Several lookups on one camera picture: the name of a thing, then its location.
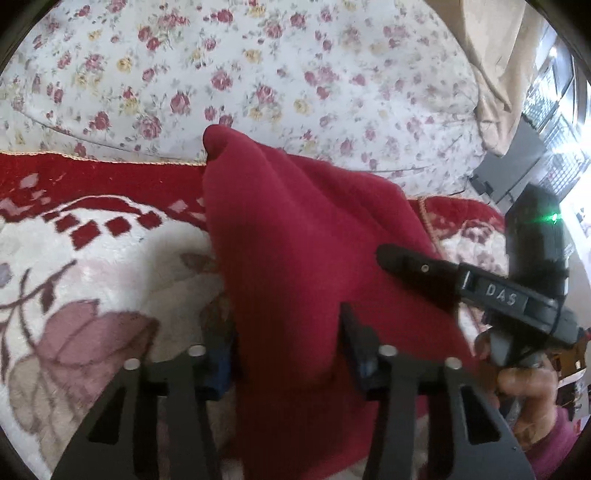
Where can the dark red sleeve forearm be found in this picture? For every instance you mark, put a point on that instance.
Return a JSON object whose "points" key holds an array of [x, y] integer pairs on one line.
{"points": [[548, 454]]}

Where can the floral white quilt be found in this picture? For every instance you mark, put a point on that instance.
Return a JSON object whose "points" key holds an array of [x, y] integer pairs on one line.
{"points": [[377, 86]]}

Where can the person's right hand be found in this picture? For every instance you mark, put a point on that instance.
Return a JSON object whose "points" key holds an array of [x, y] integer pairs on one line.
{"points": [[536, 387]]}

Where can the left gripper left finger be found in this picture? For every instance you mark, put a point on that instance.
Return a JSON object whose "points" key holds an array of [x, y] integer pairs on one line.
{"points": [[152, 418]]}

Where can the dark red knit garment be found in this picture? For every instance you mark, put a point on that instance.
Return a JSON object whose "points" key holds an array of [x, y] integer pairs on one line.
{"points": [[294, 238]]}

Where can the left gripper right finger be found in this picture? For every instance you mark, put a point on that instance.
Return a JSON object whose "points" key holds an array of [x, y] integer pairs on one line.
{"points": [[434, 421]]}

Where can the white and red plush blanket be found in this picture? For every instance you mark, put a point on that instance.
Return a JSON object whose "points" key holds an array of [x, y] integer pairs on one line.
{"points": [[105, 261]]}

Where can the beige curtain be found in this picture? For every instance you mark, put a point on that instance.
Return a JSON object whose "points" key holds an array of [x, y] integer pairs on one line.
{"points": [[500, 39]]}

